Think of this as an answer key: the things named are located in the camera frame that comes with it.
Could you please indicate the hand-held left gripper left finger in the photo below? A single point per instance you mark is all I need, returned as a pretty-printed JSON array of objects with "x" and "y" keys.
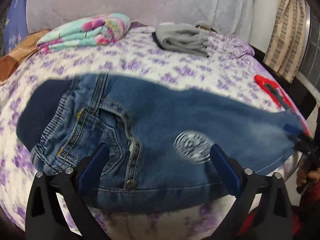
[{"x": 92, "y": 165}]

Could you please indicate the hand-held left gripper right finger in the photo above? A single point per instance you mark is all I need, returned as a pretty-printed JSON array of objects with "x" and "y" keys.
[{"x": 225, "y": 167}]

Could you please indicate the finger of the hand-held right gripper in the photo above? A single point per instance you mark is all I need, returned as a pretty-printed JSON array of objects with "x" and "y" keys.
[{"x": 291, "y": 128}]

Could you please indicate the blue denim jeans pants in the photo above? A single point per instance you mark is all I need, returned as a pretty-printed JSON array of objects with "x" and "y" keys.
[{"x": 162, "y": 110}]

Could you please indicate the folded grey pants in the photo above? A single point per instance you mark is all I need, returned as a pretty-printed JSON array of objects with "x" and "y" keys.
[{"x": 185, "y": 40}]

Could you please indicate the person's right hand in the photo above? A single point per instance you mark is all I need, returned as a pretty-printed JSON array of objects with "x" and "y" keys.
[{"x": 302, "y": 176}]

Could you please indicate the metal mesh panel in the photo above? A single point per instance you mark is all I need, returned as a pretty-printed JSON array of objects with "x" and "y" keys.
[{"x": 311, "y": 50}]

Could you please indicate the beige grey checked curtain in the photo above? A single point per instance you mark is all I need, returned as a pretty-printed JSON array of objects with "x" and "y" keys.
[{"x": 285, "y": 37}]

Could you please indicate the bed with purple floral sheet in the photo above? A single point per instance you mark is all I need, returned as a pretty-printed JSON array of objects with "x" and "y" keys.
[{"x": 150, "y": 62}]

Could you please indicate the folded floral blanket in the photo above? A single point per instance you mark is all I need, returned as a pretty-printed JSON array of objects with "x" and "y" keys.
[{"x": 82, "y": 32}]

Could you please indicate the orange brown cloth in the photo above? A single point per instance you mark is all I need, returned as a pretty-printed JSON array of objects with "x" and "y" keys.
[{"x": 17, "y": 55}]

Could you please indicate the blue printed carton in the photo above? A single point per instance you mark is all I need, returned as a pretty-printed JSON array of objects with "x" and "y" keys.
[{"x": 16, "y": 22}]

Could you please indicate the white lace cover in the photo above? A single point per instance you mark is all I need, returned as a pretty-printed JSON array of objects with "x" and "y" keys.
[{"x": 125, "y": 2}]

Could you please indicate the dark bed frame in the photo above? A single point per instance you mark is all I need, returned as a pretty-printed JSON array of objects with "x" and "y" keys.
[{"x": 297, "y": 90}]

